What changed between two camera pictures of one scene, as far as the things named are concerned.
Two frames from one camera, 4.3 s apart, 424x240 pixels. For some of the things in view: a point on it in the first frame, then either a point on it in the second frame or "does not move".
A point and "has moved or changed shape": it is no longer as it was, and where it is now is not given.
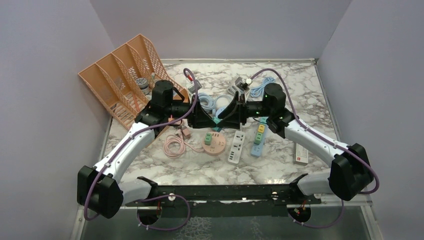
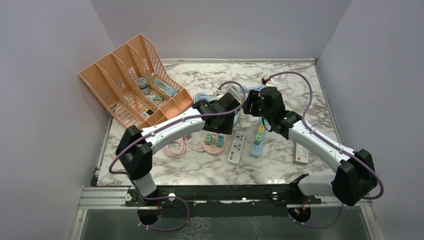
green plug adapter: (258, 138) does not move
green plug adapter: (208, 140) does not move
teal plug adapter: (216, 119) has moved or changed shape
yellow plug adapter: (261, 128) does not move
